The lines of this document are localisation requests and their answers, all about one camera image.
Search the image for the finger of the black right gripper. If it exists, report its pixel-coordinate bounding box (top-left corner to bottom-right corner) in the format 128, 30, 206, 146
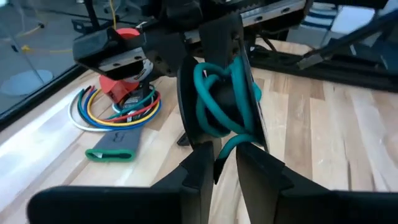
146, 30, 187, 77
198, 12, 245, 71

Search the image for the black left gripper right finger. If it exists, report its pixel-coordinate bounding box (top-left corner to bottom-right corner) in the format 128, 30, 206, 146
236, 142, 398, 224

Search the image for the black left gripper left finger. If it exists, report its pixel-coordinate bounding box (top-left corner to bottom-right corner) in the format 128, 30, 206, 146
27, 141, 215, 224

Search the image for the green cord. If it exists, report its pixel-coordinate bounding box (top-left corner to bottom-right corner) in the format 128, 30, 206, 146
192, 55, 264, 185

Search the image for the round base floor stand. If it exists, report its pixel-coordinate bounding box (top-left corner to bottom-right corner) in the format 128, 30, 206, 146
0, 0, 54, 96

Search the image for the yellow extension cord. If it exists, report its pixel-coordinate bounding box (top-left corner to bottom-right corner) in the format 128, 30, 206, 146
12, 0, 118, 55

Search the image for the red wire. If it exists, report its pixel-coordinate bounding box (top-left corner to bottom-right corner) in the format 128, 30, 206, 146
88, 85, 162, 123

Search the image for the multicoloured cable bundle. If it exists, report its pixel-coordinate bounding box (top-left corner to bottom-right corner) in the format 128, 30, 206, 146
76, 84, 157, 130

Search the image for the yellow wire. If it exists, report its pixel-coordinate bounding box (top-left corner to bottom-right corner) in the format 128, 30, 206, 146
86, 88, 161, 127

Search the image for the white wire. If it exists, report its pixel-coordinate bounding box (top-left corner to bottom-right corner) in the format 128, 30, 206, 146
67, 89, 114, 133

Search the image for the blue wire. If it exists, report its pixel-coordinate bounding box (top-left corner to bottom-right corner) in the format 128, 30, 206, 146
82, 88, 163, 131

